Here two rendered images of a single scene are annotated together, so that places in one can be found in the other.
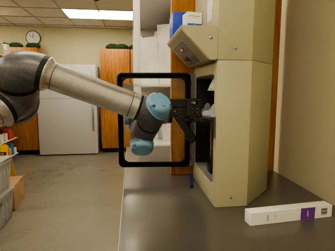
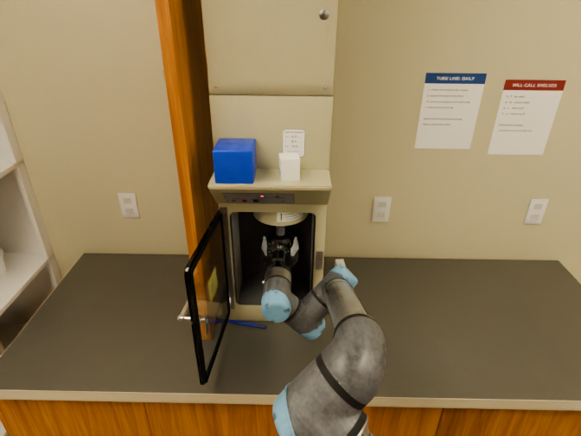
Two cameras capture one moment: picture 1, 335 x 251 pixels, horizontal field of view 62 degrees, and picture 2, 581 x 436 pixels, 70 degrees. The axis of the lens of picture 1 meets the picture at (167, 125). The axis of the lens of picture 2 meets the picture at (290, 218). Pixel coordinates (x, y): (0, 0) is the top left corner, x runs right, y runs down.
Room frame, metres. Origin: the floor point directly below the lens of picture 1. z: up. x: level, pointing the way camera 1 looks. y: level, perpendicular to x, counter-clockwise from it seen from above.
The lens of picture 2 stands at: (0.82, 0.94, 1.96)
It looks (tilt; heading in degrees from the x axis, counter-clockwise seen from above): 29 degrees down; 278
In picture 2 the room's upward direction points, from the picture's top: straight up
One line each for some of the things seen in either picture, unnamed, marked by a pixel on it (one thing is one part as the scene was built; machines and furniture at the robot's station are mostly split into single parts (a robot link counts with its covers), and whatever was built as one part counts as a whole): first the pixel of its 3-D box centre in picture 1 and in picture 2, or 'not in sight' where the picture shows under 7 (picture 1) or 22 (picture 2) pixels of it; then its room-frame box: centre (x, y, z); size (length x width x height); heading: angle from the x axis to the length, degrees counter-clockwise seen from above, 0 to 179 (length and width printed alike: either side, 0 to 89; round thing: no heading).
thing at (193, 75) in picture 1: (192, 120); (226, 262); (1.17, -0.11, 1.19); 0.03 x 0.02 x 0.39; 7
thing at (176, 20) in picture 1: (184, 28); (235, 160); (1.11, -0.06, 1.56); 0.10 x 0.10 x 0.09; 7
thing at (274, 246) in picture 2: (184, 110); (278, 261); (0.99, -0.06, 1.25); 0.12 x 0.08 x 0.09; 97
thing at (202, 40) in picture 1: (188, 50); (271, 193); (1.02, -0.08, 1.46); 0.32 x 0.11 x 0.10; 7
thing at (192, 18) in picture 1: (191, 23); (289, 166); (0.97, -0.08, 1.54); 0.05 x 0.05 x 0.06; 15
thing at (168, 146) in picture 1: (154, 120); (211, 295); (1.17, 0.06, 1.19); 0.30 x 0.01 x 0.40; 91
